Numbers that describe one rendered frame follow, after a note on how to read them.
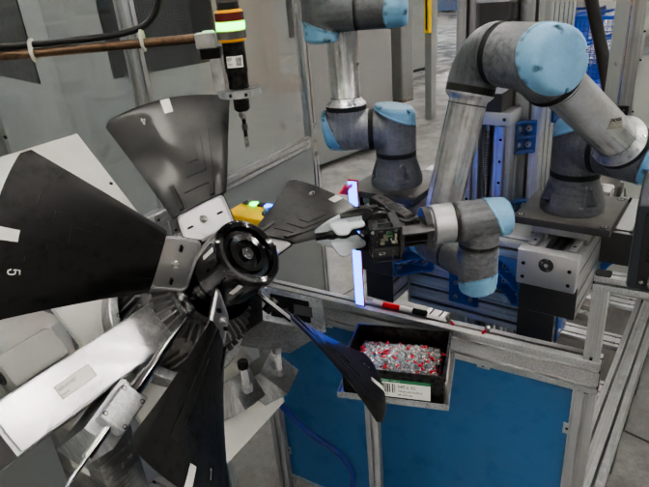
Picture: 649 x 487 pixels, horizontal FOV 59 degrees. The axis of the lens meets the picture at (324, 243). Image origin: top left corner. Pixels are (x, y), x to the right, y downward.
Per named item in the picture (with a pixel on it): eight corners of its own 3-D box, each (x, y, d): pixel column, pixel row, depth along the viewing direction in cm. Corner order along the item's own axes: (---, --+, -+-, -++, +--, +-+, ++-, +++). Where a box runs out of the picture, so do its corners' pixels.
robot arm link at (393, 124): (416, 155, 160) (415, 106, 155) (368, 157, 163) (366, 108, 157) (416, 143, 171) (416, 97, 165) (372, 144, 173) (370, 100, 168)
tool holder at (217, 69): (203, 102, 88) (191, 35, 84) (208, 94, 95) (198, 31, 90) (261, 97, 88) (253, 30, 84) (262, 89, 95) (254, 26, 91)
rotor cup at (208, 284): (209, 340, 94) (249, 309, 86) (155, 271, 94) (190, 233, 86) (261, 298, 105) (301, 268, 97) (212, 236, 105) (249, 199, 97)
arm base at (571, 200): (549, 192, 153) (552, 157, 149) (610, 200, 145) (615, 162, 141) (531, 212, 142) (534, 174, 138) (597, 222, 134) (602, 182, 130)
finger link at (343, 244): (318, 252, 103) (368, 243, 104) (314, 236, 108) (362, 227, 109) (320, 267, 105) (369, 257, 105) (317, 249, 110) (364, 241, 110)
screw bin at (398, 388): (340, 393, 121) (338, 366, 118) (358, 347, 136) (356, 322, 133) (445, 407, 115) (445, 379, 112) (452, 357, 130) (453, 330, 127)
